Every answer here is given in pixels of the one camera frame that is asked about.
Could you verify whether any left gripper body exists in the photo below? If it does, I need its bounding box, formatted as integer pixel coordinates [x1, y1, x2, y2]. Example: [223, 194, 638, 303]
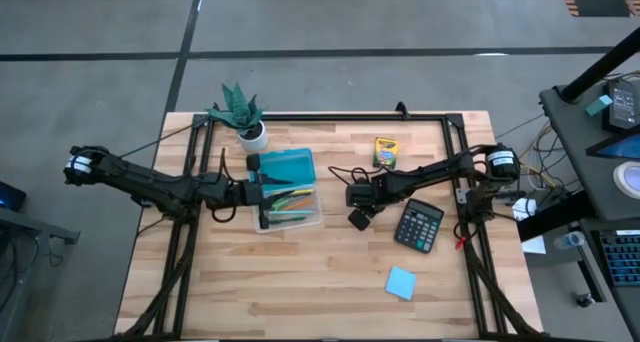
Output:
[237, 154, 271, 231]

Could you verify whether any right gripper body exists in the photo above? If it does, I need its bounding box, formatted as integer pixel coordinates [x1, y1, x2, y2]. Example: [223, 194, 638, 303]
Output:
[346, 174, 389, 232]

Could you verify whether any clear pencil box teal lid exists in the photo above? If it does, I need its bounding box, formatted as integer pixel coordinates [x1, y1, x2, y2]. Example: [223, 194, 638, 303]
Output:
[248, 147, 324, 234]

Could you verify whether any dark green marker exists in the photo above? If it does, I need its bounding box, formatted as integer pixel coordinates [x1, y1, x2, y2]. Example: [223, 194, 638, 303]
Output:
[268, 215, 308, 226]

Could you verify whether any orange pencil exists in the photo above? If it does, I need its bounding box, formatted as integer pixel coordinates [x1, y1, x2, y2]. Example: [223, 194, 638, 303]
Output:
[282, 197, 316, 212]

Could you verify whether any yellow green crayon box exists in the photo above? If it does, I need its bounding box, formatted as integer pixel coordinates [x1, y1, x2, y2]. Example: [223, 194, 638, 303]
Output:
[372, 136, 400, 171]

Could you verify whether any blue sticky note pad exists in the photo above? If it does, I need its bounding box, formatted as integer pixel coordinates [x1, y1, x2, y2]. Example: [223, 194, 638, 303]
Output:
[384, 265, 419, 302]

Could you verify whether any snake plant in white pot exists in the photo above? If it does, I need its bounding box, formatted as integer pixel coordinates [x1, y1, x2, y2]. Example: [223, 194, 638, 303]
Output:
[206, 80, 270, 154]

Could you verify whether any black desk calculator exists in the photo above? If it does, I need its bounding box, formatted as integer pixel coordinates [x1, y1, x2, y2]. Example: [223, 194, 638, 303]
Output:
[393, 197, 446, 255]

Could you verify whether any white paper sheet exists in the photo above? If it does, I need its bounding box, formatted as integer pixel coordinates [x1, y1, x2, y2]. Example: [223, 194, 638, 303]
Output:
[521, 235, 548, 256]

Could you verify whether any clear water bottle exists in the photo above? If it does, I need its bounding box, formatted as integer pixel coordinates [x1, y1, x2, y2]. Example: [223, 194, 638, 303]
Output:
[551, 230, 587, 251]

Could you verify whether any dark grey side desk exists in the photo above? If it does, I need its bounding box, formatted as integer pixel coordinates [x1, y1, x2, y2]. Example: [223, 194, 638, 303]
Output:
[538, 79, 640, 223]

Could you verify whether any grey metal desk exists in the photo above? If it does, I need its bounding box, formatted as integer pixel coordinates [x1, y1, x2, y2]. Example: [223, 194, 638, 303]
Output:
[0, 205, 81, 342]

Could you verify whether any blue lit device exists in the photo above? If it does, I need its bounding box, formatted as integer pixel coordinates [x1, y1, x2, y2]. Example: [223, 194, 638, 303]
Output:
[0, 180, 28, 213]

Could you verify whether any small teal box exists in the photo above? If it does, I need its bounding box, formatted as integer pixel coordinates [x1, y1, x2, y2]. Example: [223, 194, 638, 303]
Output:
[585, 94, 615, 118]

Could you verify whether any blue tablet screen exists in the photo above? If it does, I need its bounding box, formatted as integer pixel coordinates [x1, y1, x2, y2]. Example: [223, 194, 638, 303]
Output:
[586, 133, 640, 162]

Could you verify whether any white round disc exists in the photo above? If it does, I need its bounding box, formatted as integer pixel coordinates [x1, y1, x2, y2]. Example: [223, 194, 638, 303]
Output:
[613, 160, 640, 200]

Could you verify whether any backlit keyboard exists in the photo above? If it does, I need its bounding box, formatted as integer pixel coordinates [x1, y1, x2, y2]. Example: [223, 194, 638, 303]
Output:
[597, 228, 640, 288]

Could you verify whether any black diagonal pole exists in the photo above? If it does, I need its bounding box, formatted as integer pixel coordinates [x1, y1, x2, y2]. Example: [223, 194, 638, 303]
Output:
[558, 27, 640, 104]

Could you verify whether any black electronic device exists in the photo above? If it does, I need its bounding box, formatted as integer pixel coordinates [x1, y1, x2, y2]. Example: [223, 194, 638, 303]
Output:
[602, 78, 640, 132]

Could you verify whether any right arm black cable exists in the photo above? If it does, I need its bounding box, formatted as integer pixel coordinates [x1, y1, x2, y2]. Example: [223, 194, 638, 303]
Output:
[327, 164, 382, 189]

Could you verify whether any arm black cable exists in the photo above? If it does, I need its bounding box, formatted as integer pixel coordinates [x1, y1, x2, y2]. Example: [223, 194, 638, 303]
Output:
[327, 164, 382, 189]
[209, 146, 242, 224]

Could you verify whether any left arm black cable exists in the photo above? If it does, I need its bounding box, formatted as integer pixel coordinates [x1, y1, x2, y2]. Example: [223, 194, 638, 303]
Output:
[209, 146, 242, 224]

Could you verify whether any black aluminium table frame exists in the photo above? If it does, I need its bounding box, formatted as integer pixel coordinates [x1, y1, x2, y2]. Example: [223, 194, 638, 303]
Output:
[113, 100, 545, 341]

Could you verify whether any thin black tether cable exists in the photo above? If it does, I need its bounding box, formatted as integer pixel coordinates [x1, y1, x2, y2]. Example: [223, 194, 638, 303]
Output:
[118, 123, 197, 159]

